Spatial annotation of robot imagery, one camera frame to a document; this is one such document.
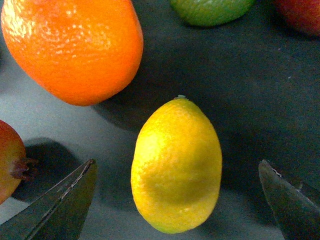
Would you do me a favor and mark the red pomegranate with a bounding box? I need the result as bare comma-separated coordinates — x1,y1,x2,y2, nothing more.
0,121,38,204

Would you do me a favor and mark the red yellow apple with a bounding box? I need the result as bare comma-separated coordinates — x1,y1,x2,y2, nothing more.
273,0,320,37

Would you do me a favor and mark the large orange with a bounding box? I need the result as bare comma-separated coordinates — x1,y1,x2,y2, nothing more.
1,0,144,106

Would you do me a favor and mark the yellow lemon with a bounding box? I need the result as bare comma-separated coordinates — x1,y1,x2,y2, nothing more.
130,95,222,234

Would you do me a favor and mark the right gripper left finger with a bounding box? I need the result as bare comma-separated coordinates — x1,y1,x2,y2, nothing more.
0,159,98,240

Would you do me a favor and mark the black front display tray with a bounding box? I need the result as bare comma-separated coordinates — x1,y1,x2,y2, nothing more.
0,0,320,240

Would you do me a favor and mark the green lime front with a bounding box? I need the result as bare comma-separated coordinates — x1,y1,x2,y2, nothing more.
170,0,256,27

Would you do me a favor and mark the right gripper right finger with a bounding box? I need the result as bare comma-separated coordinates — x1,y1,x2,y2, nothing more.
258,160,320,240

